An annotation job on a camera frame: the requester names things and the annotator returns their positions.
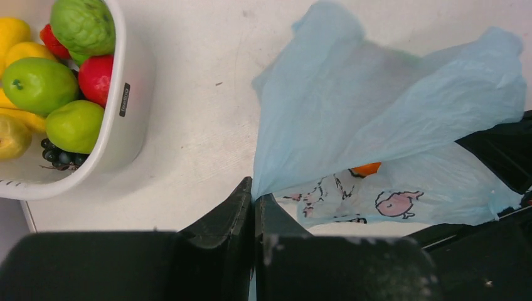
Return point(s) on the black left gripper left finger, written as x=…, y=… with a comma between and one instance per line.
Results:
x=211, y=259

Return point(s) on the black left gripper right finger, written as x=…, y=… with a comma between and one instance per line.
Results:
x=292, y=264

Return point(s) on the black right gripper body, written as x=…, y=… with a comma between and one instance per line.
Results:
x=506, y=150

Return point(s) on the orange fake orange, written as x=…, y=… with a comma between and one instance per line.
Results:
x=367, y=169

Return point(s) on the light blue plastic bag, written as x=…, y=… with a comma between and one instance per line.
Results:
x=333, y=100

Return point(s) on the dark fake grapes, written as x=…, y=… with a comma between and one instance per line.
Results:
x=60, y=159

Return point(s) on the light green fake apple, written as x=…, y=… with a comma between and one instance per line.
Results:
x=75, y=127

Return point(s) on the red fake apple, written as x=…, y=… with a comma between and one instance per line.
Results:
x=94, y=78

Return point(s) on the yellow fake banana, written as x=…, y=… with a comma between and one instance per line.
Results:
x=34, y=122

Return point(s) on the yellow fake pear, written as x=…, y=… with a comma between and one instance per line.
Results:
x=16, y=138

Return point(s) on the green fake guava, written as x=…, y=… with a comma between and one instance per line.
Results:
x=84, y=27

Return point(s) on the red fake strawberry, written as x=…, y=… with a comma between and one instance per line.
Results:
x=52, y=44

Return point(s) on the yellow fake lemon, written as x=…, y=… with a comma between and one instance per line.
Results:
x=27, y=49

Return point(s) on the yellow fake mango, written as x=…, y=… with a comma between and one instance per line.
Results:
x=13, y=31

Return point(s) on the white plastic basket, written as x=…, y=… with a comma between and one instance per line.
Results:
x=124, y=126

